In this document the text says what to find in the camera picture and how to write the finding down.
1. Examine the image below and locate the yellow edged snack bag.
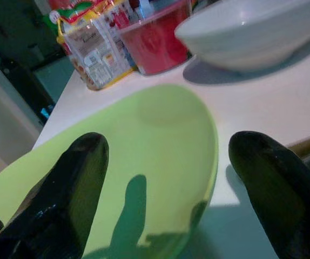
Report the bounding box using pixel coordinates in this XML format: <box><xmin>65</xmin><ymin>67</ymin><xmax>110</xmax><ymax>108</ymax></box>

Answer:
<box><xmin>56</xmin><ymin>0</ymin><xmax>136</xmax><ymax>91</ymax></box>

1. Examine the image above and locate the green snack bag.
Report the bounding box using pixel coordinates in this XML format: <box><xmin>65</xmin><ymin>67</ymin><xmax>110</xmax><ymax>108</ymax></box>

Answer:
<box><xmin>43</xmin><ymin>9</ymin><xmax>64</xmax><ymax>37</ymax></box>

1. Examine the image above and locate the white ceramic bowl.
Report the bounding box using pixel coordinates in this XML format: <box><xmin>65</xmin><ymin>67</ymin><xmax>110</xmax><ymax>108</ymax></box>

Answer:
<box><xmin>174</xmin><ymin>0</ymin><xmax>310</xmax><ymax>72</ymax></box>

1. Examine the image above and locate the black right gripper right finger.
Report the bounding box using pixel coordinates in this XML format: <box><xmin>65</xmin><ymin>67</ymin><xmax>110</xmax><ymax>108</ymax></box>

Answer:
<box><xmin>228</xmin><ymin>131</ymin><xmax>310</xmax><ymax>259</ymax></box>

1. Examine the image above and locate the light green oval plate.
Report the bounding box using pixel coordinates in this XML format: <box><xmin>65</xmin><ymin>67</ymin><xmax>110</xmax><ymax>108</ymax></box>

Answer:
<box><xmin>0</xmin><ymin>84</ymin><xmax>220</xmax><ymax>259</ymax></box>

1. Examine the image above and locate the red round plastic tub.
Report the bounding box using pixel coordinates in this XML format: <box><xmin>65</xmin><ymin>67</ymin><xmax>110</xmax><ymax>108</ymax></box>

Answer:
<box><xmin>117</xmin><ymin>0</ymin><xmax>193</xmax><ymax>76</ymax></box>

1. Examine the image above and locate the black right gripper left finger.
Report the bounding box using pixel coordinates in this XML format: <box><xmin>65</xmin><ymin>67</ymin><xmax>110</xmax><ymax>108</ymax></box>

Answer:
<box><xmin>0</xmin><ymin>132</ymin><xmax>110</xmax><ymax>259</ymax></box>

